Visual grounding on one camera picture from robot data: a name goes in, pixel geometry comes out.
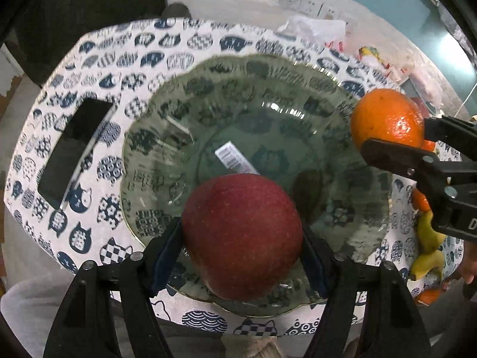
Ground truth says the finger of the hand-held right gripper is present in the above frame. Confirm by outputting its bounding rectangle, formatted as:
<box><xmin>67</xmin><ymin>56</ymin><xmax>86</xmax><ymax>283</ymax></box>
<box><xmin>360</xmin><ymin>139</ymin><xmax>453</xmax><ymax>184</ymax></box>
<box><xmin>422</xmin><ymin>115</ymin><xmax>477</xmax><ymax>157</ymax></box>

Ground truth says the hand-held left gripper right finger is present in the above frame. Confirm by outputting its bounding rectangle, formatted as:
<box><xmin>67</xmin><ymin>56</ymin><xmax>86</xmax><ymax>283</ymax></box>
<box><xmin>302</xmin><ymin>227</ymin><xmax>433</xmax><ymax>358</ymax></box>

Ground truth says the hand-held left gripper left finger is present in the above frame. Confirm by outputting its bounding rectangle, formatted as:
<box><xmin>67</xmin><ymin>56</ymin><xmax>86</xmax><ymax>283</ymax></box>
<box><xmin>43</xmin><ymin>216</ymin><xmax>184</xmax><ymax>358</ymax></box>

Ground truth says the person's right hand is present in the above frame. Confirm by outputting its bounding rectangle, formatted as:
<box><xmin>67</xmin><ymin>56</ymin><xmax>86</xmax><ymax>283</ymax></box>
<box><xmin>460</xmin><ymin>253</ymin><xmax>477</xmax><ymax>285</ymax></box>

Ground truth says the yellow banana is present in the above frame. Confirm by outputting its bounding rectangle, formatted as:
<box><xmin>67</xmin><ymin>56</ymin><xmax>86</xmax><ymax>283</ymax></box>
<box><xmin>416</xmin><ymin>210</ymin><xmax>447</xmax><ymax>254</ymax></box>
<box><xmin>409</xmin><ymin>250</ymin><xmax>446</xmax><ymax>281</ymax></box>

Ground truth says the clear plastic bag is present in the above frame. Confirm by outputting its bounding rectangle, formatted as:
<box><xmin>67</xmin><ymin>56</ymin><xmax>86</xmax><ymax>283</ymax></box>
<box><xmin>407</xmin><ymin>58</ymin><xmax>444</xmax><ymax>102</ymax></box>

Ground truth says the black smartphone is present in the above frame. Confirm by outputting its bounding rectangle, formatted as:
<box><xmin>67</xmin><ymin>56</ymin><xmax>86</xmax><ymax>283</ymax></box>
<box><xmin>37</xmin><ymin>97</ymin><xmax>116</xmax><ymax>209</ymax></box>

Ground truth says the white red-print plastic bag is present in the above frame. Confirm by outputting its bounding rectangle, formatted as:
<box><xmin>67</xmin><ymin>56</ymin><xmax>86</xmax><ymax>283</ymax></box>
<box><xmin>278</xmin><ymin>16</ymin><xmax>348</xmax><ymax>44</ymax></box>

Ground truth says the cat print tablecloth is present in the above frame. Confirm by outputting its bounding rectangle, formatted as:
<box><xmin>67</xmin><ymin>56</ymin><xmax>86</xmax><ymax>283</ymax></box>
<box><xmin>4</xmin><ymin>18</ymin><xmax>466</xmax><ymax>338</ymax></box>

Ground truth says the black chair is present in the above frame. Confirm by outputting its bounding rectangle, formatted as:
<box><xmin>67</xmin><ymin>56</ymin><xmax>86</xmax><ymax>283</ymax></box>
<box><xmin>15</xmin><ymin>0</ymin><xmax>191</xmax><ymax>87</ymax></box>

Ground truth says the white cable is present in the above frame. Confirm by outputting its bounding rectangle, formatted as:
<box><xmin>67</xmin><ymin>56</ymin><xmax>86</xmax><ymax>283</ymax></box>
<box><xmin>459</xmin><ymin>81</ymin><xmax>477</xmax><ymax>117</ymax></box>

